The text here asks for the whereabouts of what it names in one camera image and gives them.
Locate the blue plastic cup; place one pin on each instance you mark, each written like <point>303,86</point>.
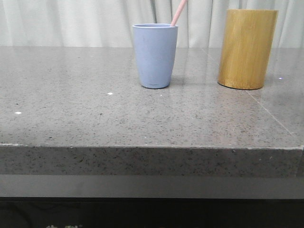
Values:
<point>155,48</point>

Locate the bamboo wooden cylinder holder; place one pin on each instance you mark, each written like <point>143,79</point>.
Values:
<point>246,48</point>

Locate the white pleated curtain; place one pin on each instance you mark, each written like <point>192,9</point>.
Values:
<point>108,23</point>

